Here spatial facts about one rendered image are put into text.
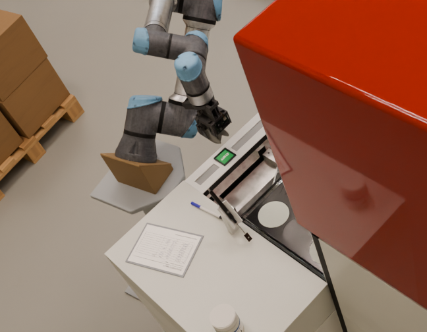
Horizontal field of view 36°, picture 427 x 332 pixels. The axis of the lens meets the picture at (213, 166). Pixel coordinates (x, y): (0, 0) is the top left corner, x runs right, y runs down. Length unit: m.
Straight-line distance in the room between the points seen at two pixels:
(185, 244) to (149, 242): 0.12
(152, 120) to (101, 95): 1.94
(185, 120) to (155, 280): 0.61
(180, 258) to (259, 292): 0.28
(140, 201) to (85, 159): 1.54
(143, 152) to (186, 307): 0.65
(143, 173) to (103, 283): 1.13
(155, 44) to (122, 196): 0.70
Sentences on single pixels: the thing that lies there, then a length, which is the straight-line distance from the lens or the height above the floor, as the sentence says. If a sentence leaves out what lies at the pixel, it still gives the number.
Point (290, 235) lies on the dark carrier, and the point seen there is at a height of 0.90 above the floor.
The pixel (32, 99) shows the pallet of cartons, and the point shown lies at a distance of 3.91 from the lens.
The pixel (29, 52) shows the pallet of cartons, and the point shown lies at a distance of 3.84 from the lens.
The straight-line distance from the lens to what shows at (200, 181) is 2.13.
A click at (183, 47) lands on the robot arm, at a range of 1.91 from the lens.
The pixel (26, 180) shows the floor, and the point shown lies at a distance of 3.97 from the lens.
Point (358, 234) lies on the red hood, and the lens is 1.38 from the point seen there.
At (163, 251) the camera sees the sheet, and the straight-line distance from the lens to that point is 2.00.
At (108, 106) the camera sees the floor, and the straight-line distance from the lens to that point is 4.10.
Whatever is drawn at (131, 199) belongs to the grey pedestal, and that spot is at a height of 0.82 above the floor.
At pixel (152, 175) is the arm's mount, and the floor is 0.90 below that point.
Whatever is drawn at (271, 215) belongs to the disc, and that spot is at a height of 0.90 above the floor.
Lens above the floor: 2.53
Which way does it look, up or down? 47 degrees down
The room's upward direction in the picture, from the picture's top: 25 degrees counter-clockwise
